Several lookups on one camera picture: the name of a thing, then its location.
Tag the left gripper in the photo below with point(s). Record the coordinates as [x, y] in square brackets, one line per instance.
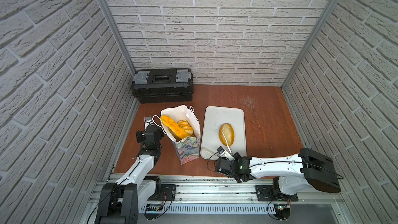
[152, 129]

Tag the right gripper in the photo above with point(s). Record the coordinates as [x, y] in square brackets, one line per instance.
[236, 158]

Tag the large oval crusty loaf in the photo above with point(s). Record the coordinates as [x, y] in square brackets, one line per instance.
[226, 134]

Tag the long twisted bread top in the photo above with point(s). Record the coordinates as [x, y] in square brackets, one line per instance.
[174, 128]

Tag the white paper bag colourful bottom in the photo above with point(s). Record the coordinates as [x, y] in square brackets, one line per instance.
[187, 149]

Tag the small rectangular golden loaf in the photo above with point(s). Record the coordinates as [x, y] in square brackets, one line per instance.
[186, 127]

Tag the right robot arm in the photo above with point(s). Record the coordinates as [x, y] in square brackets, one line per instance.
[294, 173]

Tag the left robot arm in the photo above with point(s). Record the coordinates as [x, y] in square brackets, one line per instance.
[121, 201]

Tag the white rectangular tray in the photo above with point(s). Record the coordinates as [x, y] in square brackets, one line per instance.
[215, 117]

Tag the black plastic toolbox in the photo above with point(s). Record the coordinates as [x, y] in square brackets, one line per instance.
[163, 85]

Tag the left small circuit board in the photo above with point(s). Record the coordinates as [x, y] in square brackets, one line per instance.
[153, 211]

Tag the small circuit board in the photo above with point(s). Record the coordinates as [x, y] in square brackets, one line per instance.
[153, 211]
[282, 212]

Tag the right small circuit board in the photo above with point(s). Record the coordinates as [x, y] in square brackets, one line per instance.
[282, 212]

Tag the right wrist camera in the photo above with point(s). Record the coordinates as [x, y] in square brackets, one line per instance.
[221, 151]

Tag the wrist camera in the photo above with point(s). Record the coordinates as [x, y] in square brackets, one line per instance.
[148, 120]
[221, 151]

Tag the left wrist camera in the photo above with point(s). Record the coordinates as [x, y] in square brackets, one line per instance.
[148, 120]

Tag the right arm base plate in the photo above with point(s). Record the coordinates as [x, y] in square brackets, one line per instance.
[267, 193]

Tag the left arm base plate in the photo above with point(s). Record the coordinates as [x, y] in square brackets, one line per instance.
[161, 193]

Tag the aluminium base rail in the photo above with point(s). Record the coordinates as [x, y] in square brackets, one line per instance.
[219, 195]

